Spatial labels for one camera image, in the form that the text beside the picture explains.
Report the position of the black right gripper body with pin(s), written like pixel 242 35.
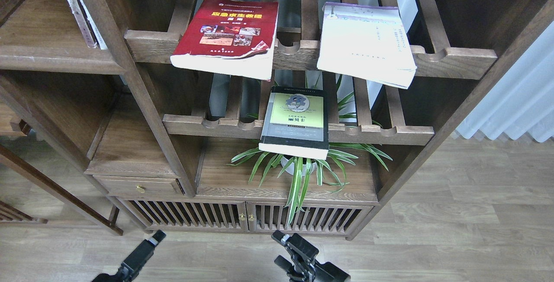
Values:
pixel 305 269

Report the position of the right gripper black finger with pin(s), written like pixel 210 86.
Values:
pixel 300 249

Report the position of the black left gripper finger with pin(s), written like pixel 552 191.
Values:
pixel 156 238

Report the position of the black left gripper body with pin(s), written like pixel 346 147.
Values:
pixel 130 267

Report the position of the black yellow cover book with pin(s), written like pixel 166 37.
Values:
pixel 296 123

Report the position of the white purple cover book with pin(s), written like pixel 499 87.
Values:
pixel 367 42

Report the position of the green spider plant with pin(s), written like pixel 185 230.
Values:
pixel 299 184

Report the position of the white plant pot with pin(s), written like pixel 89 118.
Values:
pixel 289 165

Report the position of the dark wooden side furniture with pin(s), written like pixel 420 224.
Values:
pixel 39 188

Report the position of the dark wooden bookshelf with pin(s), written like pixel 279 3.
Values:
pixel 125 117

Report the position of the upright white book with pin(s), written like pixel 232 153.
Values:
pixel 98 35

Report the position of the red cover book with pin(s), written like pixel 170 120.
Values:
pixel 231 37

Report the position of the white pleated curtain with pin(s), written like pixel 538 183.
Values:
pixel 522 102

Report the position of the upright pale spine book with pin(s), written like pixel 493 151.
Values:
pixel 82 23

